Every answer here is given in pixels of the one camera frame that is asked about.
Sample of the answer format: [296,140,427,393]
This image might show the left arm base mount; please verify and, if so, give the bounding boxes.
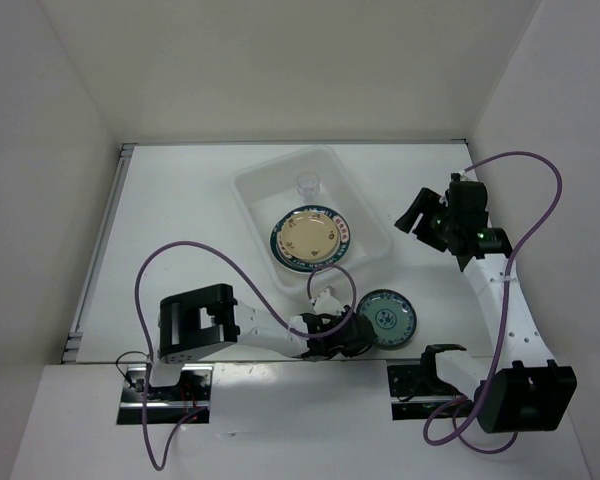
[114,351,213,426]

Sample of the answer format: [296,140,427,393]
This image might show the clear plastic cup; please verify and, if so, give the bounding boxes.
[296,171,321,203]

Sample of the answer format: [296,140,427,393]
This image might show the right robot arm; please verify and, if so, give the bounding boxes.
[395,181,577,434]

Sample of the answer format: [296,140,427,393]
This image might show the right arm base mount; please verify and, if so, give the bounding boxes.
[386,361,460,421]

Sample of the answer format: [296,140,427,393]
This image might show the dark green rimmed white plate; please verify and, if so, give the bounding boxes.
[269,205,351,274]

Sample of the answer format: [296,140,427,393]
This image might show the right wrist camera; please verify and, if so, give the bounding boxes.
[446,173,488,219]

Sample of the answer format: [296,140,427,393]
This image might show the cream patterned plate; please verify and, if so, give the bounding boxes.
[277,210,343,263]

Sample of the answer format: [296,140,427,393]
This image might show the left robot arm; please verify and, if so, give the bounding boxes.
[143,284,377,400]

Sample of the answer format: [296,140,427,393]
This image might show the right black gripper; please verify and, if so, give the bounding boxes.
[394,186,458,252]

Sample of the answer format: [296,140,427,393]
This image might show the clear plastic bin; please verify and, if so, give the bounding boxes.
[231,146,391,296]

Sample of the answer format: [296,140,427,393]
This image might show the blue patterned plate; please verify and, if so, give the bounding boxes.
[356,289,417,350]

